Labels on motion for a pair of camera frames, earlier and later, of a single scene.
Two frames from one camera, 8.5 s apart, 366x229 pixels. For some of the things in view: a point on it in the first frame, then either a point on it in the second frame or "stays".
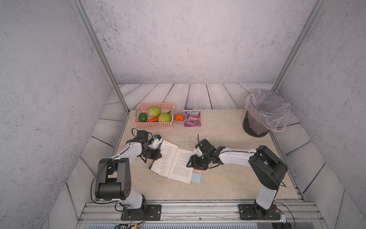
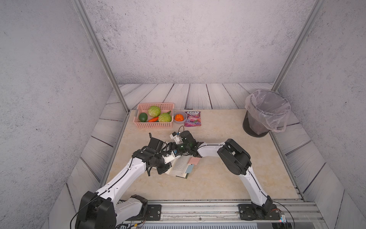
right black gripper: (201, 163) to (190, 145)
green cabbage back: (154, 111) stays
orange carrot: (153, 119) stays
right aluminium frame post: (297, 45) stays
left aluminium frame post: (101, 53) stays
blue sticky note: (196, 177) to (189, 168)
